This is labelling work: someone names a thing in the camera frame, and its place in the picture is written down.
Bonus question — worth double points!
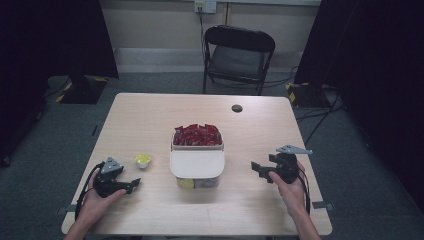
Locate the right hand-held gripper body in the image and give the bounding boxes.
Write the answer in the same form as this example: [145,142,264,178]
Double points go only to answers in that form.
[266,144,314,185]

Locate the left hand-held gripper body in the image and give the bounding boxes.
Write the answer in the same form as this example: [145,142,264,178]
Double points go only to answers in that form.
[92,156,134,199]

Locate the yellow jelly cup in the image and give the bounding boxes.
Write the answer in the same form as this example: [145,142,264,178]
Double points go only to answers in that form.
[134,152,153,170]
[176,177,196,190]

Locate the white box lid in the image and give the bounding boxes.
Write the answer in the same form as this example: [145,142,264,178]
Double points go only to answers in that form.
[169,148,226,180]

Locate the clear plastic storage box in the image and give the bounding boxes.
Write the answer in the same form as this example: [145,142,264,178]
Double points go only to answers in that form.
[169,124,226,190]

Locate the person's right hand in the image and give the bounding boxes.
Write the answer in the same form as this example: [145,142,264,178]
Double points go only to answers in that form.
[268,160,308,219]

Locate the person's left hand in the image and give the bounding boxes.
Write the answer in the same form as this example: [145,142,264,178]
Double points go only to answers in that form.
[75,169,128,232]

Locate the black tripod stand legs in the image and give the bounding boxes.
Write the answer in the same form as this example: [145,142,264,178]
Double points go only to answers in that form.
[295,89,346,147]

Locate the pile of red snack packets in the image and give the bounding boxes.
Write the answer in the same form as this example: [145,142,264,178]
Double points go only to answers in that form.
[172,123,223,147]

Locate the black stand base yellow tape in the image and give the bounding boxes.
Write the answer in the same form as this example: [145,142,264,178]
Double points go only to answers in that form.
[55,74,110,105]
[284,81,331,109]

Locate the black folding chair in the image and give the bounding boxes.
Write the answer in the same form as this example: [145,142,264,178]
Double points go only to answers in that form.
[201,24,277,97]

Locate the dark curtain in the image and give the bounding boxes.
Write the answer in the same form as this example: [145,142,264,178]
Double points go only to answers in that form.
[0,0,121,168]
[293,0,424,216]

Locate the left hand-held gripper black cable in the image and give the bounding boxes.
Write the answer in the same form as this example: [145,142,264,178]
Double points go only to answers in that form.
[74,161,107,222]

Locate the hand-held gripper black cable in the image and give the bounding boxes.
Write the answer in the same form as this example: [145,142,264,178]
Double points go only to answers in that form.
[74,161,107,222]
[294,166,312,216]

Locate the right hand-held gripper black cable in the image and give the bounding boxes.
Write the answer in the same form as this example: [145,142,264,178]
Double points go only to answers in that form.
[294,166,312,216]

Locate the grey table edge bracket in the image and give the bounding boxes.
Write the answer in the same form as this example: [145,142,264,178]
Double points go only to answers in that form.
[55,203,80,216]
[311,200,336,212]

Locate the black floor cable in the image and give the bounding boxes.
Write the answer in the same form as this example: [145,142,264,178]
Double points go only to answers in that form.
[262,65,300,90]

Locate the black wall socket cable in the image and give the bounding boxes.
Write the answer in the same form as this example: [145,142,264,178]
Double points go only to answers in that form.
[198,5,208,63]

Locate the white wall socket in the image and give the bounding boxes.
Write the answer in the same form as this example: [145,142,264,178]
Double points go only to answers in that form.
[194,0,218,15]

